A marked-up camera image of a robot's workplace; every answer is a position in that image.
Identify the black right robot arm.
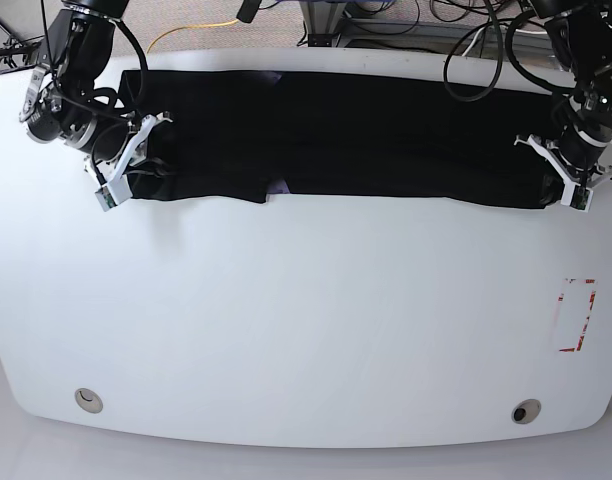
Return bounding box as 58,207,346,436
20,1,176,201

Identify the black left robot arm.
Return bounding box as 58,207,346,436
505,1,612,211

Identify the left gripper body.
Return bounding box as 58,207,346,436
514,125,612,192

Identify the black graphic T-shirt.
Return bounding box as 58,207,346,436
150,70,557,209

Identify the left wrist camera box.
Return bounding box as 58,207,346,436
560,183,593,212

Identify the left table cable grommet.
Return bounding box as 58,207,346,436
74,388,103,414

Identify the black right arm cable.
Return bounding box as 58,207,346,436
40,0,150,126

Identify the right table cable grommet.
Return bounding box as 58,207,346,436
511,399,542,425

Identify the aluminium frame stand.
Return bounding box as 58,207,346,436
297,1,466,52

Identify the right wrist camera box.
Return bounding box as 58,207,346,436
95,178,132,212

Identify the table cable grommet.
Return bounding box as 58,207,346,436
511,399,542,425
74,388,103,414

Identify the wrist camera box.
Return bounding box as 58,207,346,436
95,178,132,212
560,183,593,212

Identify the red tape rectangle marking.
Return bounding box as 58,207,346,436
553,278,597,353

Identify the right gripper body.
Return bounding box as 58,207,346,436
85,112,174,193

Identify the yellow floor cable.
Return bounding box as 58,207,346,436
146,18,237,54

